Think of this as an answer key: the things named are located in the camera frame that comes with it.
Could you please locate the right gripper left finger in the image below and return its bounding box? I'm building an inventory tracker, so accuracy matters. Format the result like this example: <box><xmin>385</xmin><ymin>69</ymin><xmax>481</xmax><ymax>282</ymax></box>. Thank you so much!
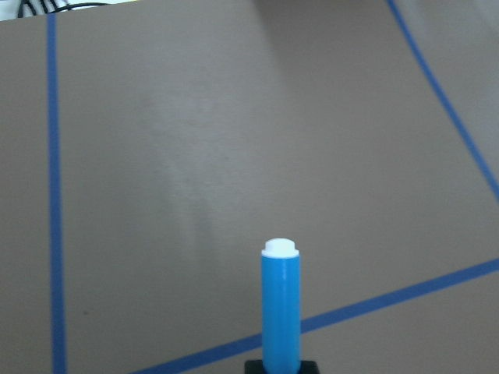
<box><xmin>244</xmin><ymin>360</ymin><xmax>265</xmax><ymax>374</ymax></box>

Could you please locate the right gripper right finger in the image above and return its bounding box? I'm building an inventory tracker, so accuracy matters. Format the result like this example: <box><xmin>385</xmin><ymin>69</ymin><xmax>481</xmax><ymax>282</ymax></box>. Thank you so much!
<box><xmin>299</xmin><ymin>360</ymin><xmax>319</xmax><ymax>374</ymax></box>

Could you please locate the blue marker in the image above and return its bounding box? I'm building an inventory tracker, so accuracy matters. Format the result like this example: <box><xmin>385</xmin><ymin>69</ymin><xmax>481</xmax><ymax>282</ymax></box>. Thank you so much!
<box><xmin>261</xmin><ymin>238</ymin><xmax>301</xmax><ymax>373</ymax></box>

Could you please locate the brown paper table mat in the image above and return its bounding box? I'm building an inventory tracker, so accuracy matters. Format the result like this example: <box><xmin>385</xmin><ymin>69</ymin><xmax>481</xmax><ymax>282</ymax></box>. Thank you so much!
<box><xmin>1</xmin><ymin>1</ymin><xmax>498</xmax><ymax>373</ymax></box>

